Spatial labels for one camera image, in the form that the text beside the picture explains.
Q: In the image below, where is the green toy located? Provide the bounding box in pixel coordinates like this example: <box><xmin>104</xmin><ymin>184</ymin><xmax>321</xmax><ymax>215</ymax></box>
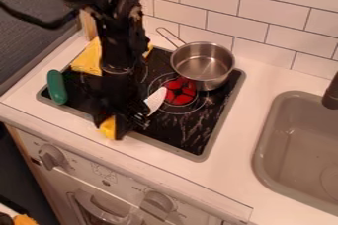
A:
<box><xmin>45</xmin><ymin>69</ymin><xmax>70</xmax><ymax>107</ymax></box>

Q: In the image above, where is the yellow knife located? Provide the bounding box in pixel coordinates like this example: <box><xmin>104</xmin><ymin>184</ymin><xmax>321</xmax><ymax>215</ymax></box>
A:
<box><xmin>96</xmin><ymin>86</ymin><xmax>169</xmax><ymax>140</ymax></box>

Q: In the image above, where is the toy sink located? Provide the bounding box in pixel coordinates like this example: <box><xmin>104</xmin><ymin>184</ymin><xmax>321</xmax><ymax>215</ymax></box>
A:
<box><xmin>250</xmin><ymin>90</ymin><xmax>338</xmax><ymax>217</ymax></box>

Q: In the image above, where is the yellow cloth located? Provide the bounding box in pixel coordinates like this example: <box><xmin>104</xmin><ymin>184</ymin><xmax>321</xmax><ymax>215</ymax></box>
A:
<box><xmin>68</xmin><ymin>36</ymin><xmax>156</xmax><ymax>77</ymax></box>

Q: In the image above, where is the toy stove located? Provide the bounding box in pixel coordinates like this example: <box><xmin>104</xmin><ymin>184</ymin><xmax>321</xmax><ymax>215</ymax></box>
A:
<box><xmin>36</xmin><ymin>44</ymin><xmax>247</xmax><ymax>164</ymax></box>

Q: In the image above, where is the tap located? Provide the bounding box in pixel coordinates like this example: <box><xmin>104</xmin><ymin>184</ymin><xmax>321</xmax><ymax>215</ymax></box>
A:
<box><xmin>320</xmin><ymin>70</ymin><xmax>338</xmax><ymax>111</ymax></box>

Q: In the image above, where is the silver pot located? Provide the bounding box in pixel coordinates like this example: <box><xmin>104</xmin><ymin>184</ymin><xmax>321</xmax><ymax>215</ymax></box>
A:
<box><xmin>154</xmin><ymin>26</ymin><xmax>237</xmax><ymax>92</ymax></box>

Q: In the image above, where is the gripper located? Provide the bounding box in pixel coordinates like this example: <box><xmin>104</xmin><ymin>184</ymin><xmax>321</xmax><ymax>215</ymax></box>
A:
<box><xmin>91</xmin><ymin>66</ymin><xmax>153</xmax><ymax>141</ymax></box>

